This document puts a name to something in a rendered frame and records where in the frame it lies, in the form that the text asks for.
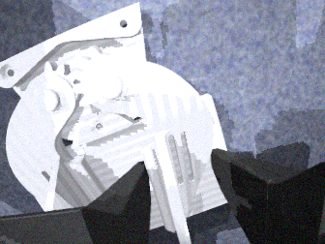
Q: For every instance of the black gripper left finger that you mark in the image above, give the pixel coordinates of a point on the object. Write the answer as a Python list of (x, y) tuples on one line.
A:
[(121, 215)]

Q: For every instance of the white curved plate with holes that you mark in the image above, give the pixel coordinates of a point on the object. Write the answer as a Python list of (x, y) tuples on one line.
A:
[(88, 122)]

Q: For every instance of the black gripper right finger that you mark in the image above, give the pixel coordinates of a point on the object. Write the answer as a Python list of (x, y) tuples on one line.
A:
[(273, 204)]

